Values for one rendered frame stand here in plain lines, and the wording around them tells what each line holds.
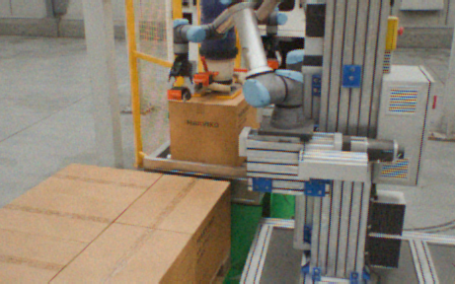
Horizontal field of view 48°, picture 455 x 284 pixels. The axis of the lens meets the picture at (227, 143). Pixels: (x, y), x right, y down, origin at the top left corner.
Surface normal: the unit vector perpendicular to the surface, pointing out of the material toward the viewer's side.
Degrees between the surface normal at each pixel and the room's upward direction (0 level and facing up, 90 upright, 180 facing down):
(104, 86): 90
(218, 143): 90
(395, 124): 90
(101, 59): 90
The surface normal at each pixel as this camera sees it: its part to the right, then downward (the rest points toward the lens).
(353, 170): -0.20, 0.33
